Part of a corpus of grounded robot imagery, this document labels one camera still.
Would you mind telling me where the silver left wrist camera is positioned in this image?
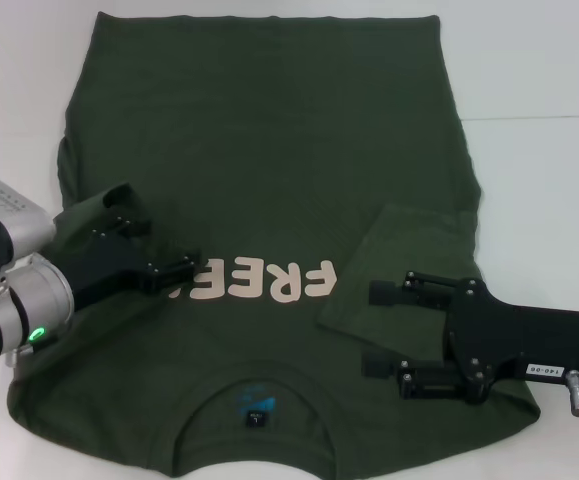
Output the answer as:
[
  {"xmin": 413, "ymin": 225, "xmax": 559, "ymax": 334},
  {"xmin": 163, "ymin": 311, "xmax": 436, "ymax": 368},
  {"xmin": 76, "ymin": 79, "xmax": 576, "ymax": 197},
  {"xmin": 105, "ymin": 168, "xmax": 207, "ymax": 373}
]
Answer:
[{"xmin": 0, "ymin": 169, "xmax": 58, "ymax": 275}]

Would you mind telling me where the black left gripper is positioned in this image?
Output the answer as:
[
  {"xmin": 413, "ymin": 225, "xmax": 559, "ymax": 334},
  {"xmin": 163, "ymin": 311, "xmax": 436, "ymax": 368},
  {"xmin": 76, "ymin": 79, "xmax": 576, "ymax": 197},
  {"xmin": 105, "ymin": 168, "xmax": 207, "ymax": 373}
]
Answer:
[{"xmin": 61, "ymin": 197, "xmax": 204, "ymax": 315}]

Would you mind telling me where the dark green printed t-shirt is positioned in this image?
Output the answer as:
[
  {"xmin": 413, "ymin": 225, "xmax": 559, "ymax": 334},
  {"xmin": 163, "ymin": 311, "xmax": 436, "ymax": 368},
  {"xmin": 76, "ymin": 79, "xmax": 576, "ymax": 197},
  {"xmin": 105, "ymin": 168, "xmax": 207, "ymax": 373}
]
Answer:
[{"xmin": 6, "ymin": 10, "xmax": 543, "ymax": 480}]

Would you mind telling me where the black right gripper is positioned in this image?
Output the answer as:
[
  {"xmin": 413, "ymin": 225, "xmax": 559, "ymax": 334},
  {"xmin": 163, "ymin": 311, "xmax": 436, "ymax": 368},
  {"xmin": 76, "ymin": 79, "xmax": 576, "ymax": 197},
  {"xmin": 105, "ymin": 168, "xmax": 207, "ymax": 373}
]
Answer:
[{"xmin": 361, "ymin": 270, "xmax": 579, "ymax": 405}]

